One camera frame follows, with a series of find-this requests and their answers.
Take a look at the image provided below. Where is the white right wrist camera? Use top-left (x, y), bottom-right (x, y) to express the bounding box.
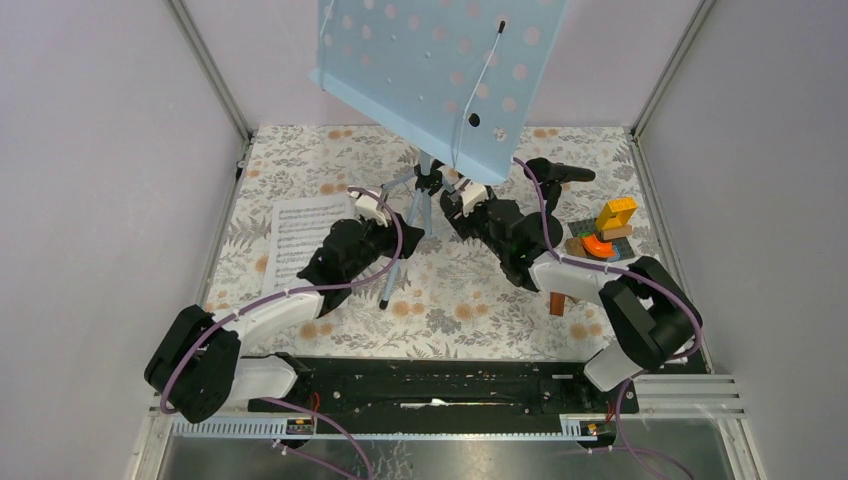
top-left (459, 182), bottom-right (489, 217)

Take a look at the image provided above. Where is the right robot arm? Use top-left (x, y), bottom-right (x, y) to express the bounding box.
top-left (440, 189), bottom-right (703, 412)

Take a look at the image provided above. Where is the gray toy baseplate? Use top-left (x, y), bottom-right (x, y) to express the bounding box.
top-left (568, 219), bottom-right (635, 262)

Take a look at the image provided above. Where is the brown toy brick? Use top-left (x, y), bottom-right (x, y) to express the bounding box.
top-left (549, 292), bottom-right (567, 317)

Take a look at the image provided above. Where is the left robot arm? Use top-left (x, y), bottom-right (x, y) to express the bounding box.
top-left (143, 218), bottom-right (425, 423)

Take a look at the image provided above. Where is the yellow toy block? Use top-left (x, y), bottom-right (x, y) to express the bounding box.
top-left (595, 197), bottom-right (638, 231)

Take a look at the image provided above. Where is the tan toy brick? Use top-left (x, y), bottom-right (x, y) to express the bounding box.
top-left (564, 237), bottom-right (588, 258)

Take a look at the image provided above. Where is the front black microphone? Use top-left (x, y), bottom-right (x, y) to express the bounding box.
top-left (526, 157), bottom-right (596, 184)

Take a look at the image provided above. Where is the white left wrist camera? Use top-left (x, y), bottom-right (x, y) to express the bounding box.
top-left (349, 190), bottom-right (391, 227)

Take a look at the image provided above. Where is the sheet music page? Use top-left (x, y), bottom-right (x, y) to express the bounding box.
top-left (261, 194), bottom-right (352, 296)

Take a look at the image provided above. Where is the front black microphone stand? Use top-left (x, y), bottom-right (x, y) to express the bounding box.
top-left (539, 181), bottom-right (563, 216)

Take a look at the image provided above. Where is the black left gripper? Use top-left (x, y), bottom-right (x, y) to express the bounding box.
top-left (346, 211), bottom-right (425, 281)

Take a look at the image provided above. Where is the light blue music stand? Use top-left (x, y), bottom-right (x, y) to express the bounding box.
top-left (309, 0), bottom-right (570, 311)

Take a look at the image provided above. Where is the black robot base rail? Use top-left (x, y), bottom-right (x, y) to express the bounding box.
top-left (283, 355), bottom-right (640, 436)

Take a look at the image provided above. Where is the tan brick under yellow block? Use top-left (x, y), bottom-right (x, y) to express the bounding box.
top-left (599, 224), bottom-right (634, 242)

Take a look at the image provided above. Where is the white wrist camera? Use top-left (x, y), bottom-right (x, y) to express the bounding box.
top-left (349, 190), bottom-right (391, 227)
top-left (459, 182), bottom-right (489, 217)

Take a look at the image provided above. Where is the floral patterned tablecloth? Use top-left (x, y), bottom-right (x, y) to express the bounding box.
top-left (201, 125), bottom-right (644, 361)

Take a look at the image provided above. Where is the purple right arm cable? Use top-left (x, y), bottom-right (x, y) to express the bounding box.
top-left (513, 156), bottom-right (705, 480)

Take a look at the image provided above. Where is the orange curved toy block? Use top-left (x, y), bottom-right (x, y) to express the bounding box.
top-left (580, 234), bottom-right (618, 259)

